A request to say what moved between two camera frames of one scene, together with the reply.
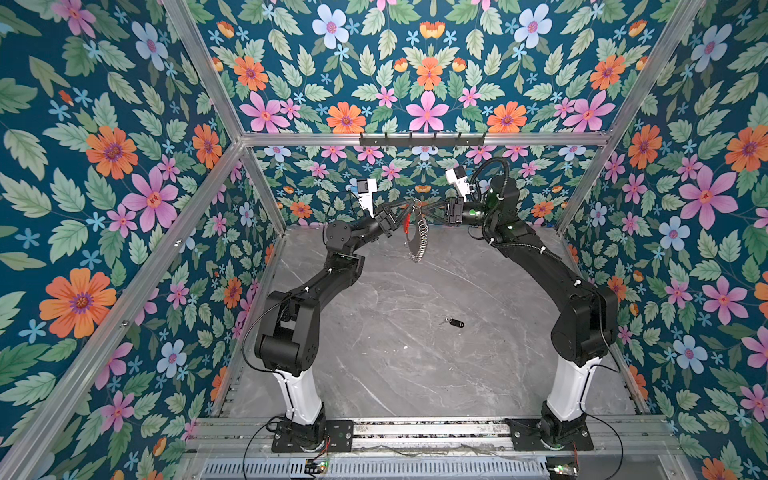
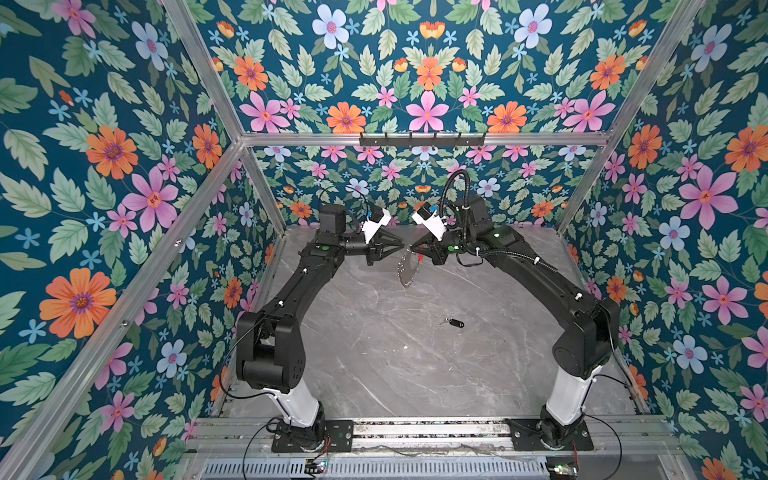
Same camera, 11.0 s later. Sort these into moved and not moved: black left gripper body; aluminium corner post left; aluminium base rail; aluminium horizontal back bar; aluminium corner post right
Moved: black left gripper body
Not moved: aluminium corner post right; aluminium base rail; aluminium horizontal back bar; aluminium corner post left
